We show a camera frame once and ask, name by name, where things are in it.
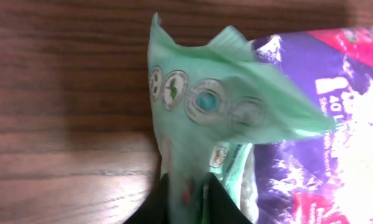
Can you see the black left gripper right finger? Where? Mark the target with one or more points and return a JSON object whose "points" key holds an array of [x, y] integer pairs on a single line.
{"points": [[218, 207]]}

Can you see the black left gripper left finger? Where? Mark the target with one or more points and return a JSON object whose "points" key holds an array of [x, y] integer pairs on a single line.
{"points": [[154, 209]]}

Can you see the teal green wipes packet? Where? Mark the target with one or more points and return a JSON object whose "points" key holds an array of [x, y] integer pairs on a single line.
{"points": [[210, 106]]}

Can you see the purple red sanitary pad pack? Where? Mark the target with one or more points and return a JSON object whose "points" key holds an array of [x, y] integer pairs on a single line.
{"points": [[327, 177]]}

